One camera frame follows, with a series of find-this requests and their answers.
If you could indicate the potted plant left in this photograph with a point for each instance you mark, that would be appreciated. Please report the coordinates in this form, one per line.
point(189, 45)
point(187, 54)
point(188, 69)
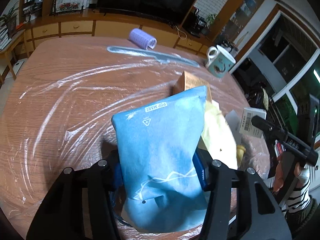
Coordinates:
point(9, 20)

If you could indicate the wooden side table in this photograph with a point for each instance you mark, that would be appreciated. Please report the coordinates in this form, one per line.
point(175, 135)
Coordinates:
point(6, 53)

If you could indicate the potted plant right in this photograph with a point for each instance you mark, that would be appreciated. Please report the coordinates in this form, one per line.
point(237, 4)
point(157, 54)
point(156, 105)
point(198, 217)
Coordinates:
point(210, 19)

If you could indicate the wooden sideboard cabinet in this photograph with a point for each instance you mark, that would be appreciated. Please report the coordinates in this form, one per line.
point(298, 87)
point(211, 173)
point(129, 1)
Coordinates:
point(93, 23)

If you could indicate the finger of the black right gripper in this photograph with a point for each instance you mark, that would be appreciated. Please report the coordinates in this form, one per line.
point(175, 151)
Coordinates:
point(302, 152)

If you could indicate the blue Pop Mart pouch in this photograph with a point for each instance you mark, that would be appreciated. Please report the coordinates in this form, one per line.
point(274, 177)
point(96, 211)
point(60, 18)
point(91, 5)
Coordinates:
point(156, 144)

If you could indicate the yellow paper bag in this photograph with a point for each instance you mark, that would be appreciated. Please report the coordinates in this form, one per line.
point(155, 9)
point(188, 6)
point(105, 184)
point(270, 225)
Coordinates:
point(217, 137)

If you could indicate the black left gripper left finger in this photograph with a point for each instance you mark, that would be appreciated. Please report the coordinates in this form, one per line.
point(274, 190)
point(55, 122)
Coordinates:
point(79, 203)

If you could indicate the purple hair roller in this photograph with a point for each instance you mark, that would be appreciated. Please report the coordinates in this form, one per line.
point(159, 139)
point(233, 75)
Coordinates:
point(142, 39)

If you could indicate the teal patterned mug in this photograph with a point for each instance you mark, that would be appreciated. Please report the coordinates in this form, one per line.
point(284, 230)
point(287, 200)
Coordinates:
point(219, 61)

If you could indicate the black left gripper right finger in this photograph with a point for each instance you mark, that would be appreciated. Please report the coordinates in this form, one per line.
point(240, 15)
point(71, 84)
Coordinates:
point(258, 215)

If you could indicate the potted plant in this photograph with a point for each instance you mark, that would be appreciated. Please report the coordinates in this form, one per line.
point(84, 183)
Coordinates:
point(9, 20)
point(210, 19)

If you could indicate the white barcode box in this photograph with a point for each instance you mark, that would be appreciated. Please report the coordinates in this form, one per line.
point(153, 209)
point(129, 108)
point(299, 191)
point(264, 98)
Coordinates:
point(246, 126)

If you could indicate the brown cardboard box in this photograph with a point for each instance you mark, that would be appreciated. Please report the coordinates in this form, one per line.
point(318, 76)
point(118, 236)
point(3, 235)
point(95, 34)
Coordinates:
point(188, 81)

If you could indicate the right hand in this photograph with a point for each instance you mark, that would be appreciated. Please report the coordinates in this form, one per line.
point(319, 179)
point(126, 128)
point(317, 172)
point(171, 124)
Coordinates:
point(278, 178)

